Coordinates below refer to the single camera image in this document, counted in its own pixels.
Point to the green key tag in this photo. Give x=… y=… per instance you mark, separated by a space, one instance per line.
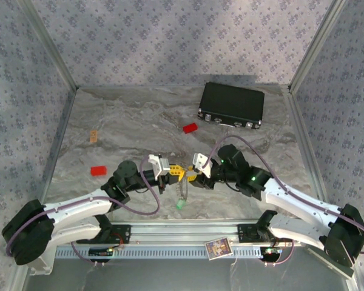
x=180 y=203

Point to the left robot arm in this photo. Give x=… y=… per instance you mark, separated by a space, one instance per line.
x=79 y=206

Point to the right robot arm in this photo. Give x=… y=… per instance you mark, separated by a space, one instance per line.
x=294 y=203

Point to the red toy brick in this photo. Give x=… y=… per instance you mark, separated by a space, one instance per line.
x=98 y=170
x=190 y=128

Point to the small tan wooden block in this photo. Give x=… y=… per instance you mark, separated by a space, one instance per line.
x=93 y=136

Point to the black hard case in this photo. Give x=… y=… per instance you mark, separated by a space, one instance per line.
x=230 y=100

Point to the printed card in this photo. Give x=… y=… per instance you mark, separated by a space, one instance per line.
x=218 y=248

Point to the left circuit board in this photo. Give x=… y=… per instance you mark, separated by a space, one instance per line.
x=100 y=252

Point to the circuit board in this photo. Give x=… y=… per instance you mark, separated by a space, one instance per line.
x=100 y=252
x=271 y=251

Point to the right circuit board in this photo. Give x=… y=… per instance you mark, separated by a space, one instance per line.
x=271 y=251

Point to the grey metal bar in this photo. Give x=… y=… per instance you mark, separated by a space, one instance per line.
x=318 y=257

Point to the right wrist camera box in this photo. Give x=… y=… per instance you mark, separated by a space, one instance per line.
x=201 y=165

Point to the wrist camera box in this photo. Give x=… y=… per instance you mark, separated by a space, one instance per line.
x=157 y=165
x=201 y=165

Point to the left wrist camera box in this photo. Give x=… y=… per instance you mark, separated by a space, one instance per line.
x=157 y=165

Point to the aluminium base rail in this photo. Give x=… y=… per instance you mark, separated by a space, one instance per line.
x=185 y=232

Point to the left black mount plate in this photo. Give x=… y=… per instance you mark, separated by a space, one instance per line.
x=122 y=235

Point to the black mount plate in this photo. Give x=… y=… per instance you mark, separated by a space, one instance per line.
x=122 y=235
x=245 y=233

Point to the right black mount plate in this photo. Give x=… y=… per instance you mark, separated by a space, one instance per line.
x=245 y=233

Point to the aluminium side rail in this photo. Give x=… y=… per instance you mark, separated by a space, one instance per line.
x=298 y=121
x=58 y=145

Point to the white plastic bracket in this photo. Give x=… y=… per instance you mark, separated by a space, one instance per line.
x=44 y=268

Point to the aluminium frame post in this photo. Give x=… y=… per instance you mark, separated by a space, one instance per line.
x=315 y=45
x=51 y=45

